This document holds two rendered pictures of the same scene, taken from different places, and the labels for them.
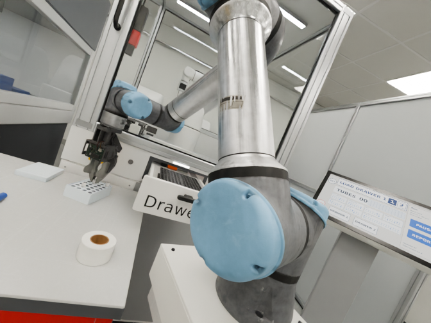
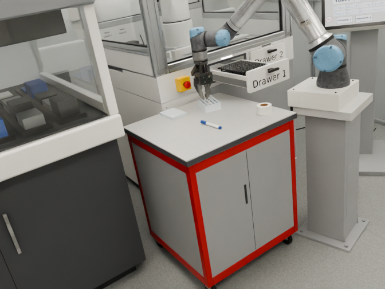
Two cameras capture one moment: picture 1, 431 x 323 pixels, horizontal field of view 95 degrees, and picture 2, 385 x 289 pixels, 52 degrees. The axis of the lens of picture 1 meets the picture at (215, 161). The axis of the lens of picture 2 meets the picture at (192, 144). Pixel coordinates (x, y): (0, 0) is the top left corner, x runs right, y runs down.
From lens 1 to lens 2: 154 cm
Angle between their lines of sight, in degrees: 23
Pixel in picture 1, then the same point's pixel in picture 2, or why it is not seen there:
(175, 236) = not seen: hidden behind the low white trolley
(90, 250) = (268, 108)
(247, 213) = (333, 51)
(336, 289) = (364, 72)
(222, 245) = (329, 63)
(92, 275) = (275, 114)
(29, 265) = (258, 121)
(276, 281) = (340, 69)
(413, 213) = not seen: outside the picture
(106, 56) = (151, 15)
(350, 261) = (364, 47)
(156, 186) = (254, 74)
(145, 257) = not seen: hidden behind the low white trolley
